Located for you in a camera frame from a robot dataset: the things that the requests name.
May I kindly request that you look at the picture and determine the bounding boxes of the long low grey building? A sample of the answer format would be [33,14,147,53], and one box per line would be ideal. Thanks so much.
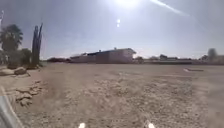
[69,47,137,65]

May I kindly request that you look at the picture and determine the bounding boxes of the distant low buildings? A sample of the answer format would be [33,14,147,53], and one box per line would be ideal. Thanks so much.
[134,54,224,66]

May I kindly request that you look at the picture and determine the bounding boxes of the tall dark cypress trees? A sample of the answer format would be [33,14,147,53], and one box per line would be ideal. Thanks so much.
[31,22,44,67]

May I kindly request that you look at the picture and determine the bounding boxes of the green bush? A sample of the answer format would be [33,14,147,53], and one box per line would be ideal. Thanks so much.
[19,48,33,67]

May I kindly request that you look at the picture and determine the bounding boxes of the pile of flat stones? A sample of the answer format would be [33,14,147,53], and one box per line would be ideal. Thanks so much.
[13,79,45,108]

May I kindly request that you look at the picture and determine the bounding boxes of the large pale rocks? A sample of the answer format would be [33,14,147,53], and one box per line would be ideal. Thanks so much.
[0,66,28,77]

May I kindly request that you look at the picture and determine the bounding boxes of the distant tree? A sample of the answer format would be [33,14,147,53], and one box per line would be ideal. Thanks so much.
[207,47,218,62]

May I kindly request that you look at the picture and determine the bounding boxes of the palm tree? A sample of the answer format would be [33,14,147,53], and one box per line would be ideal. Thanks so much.
[0,24,25,69]

